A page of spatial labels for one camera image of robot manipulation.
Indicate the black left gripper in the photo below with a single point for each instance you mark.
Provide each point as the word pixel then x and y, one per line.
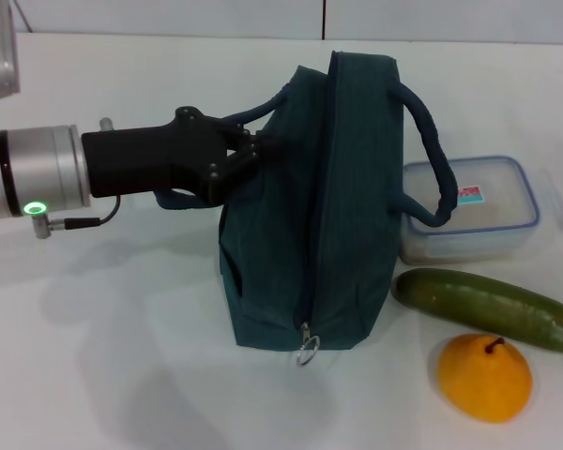
pixel 136 159

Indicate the dark teal fabric bag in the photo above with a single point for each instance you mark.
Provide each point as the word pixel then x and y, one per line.
pixel 272 234

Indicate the clear plastic box blue lid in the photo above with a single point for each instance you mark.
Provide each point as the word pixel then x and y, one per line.
pixel 492 220

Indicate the green cucumber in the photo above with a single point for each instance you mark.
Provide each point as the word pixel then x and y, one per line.
pixel 483 307

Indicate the orange yellow pear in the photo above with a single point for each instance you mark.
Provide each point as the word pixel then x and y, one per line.
pixel 485 384

